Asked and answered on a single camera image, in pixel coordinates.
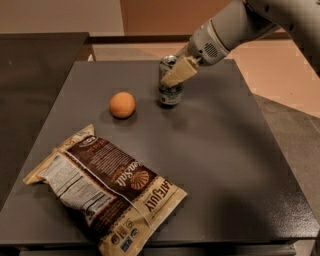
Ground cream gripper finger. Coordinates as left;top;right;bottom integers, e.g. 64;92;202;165
176;45;189;58
160;55;201;88

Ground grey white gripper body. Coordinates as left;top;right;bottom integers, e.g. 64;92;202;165
187;20;229;66

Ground green white 7up can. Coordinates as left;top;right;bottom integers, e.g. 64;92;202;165
158;55;183;106

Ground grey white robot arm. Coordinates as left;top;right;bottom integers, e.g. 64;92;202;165
161;0;320;88

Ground orange fruit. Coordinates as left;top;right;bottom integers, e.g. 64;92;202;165
109;92;136;119

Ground brown chips bag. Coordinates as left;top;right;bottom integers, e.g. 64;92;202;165
24;125;186;256

